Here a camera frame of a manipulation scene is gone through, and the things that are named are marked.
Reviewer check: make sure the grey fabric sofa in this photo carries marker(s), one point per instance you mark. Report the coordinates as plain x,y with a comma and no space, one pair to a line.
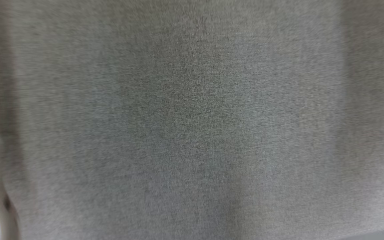
192,120

